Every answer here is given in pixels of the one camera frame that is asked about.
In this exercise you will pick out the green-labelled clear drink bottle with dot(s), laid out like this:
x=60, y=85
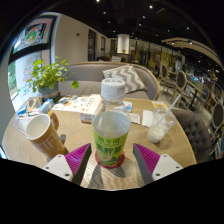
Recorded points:
x=111, y=143

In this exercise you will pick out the group of ceiling lights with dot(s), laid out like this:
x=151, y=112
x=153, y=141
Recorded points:
x=150, y=6

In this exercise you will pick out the blue tissue pack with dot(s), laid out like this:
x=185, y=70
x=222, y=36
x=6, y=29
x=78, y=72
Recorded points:
x=21, y=110

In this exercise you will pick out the clear plastic cup with straw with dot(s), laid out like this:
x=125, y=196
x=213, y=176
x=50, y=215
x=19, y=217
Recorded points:
x=159, y=128

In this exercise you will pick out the grey curved sofa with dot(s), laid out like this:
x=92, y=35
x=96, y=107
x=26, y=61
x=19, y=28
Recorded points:
x=86, y=75

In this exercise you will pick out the brown card holder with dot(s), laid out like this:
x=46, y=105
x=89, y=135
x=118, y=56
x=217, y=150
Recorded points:
x=33, y=104

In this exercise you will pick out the grey white chevron cushion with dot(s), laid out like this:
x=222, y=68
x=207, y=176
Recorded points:
x=126, y=78

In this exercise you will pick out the white paper napkin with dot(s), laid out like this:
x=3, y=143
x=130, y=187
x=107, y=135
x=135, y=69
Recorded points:
x=147, y=118

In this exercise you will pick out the group of dining chairs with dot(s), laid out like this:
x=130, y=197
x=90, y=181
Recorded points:
x=181, y=81

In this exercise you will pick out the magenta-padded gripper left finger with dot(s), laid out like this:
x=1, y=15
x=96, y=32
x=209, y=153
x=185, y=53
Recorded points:
x=78, y=158

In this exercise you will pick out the small light blue box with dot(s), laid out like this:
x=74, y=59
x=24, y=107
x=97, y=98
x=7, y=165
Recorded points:
x=46, y=106

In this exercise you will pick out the yellow card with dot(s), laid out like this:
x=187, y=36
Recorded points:
x=160, y=105

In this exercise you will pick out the small white red box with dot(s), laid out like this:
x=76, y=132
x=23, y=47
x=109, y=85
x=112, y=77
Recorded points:
x=86, y=117

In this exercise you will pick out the white round pillar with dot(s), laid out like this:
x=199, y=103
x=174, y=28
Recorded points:
x=123, y=44

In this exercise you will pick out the grey tufted armchair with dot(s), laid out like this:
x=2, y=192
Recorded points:
x=196, y=133

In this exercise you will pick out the flat round red coaster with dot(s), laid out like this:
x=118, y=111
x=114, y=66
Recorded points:
x=98, y=160

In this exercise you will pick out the brown paper cup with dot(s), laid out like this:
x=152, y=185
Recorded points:
x=50, y=143

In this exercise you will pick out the colourful framed poster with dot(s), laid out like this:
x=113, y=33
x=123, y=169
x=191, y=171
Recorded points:
x=31, y=35

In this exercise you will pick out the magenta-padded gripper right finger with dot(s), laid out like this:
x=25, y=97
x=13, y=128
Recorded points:
x=147, y=158

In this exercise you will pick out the green potted plant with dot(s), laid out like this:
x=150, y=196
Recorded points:
x=46, y=76

